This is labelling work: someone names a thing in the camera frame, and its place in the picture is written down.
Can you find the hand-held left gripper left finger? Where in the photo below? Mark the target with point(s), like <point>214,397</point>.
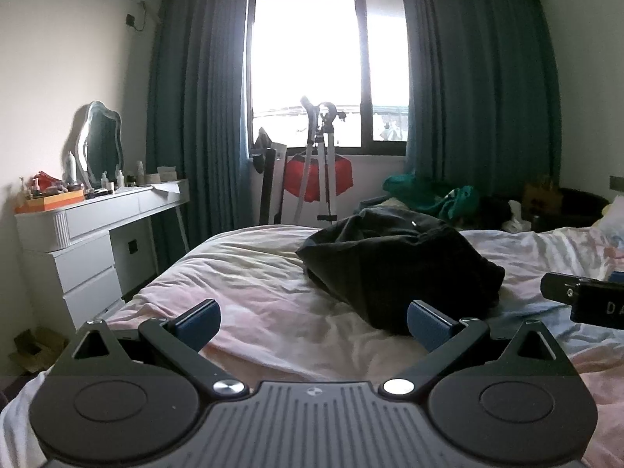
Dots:
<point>197,324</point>

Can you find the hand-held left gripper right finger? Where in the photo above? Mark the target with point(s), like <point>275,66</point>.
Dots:
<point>429,331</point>

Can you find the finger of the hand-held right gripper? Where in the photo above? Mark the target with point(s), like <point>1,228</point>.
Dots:
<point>558,287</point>
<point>616,276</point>

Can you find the black garment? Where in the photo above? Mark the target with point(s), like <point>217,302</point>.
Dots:
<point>399,263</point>

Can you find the green clothes pile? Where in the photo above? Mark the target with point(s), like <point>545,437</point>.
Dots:
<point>453,202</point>

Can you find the pastel pillow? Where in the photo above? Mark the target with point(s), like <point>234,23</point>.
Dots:
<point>612,226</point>

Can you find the bed with pale duvet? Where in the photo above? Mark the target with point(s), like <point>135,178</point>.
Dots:
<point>253,273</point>

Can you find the black armchair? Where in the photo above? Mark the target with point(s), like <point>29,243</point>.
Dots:
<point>582,207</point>

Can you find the white plastic bag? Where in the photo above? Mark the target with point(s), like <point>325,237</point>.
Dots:
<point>516,219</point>

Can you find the brown paper bag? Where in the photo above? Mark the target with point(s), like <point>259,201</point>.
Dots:
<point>541,197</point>

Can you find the white dressing table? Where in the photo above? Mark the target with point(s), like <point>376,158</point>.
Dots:
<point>87,263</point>

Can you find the white paper sheet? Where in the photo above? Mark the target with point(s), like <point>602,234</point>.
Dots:
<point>165,190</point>

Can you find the white box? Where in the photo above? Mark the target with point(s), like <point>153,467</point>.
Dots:
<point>167,174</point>

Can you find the cardboard box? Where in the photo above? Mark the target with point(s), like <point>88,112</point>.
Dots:
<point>36,351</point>

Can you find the small white bottle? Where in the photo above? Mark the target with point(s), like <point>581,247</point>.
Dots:
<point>104,179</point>
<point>120,178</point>

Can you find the black bag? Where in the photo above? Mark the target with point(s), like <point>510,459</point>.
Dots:
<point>262,148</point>

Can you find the silver tripod stand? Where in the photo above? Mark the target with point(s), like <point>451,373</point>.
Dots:
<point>312,175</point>

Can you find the orange tray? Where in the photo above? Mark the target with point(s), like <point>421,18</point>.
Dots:
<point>53,201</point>

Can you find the wavy framed mirror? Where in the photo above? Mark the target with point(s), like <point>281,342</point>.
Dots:
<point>102,146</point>

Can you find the white spray bottle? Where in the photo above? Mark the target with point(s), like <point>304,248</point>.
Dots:
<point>71,165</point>

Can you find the red pouch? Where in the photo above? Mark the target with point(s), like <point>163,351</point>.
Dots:
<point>46,180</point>

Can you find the dark framed window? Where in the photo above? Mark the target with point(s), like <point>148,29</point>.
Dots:
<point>302,58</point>

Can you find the dark wall switch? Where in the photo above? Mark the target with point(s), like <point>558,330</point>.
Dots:
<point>617,182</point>

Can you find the black wall socket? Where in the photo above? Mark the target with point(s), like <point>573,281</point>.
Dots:
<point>130,19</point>

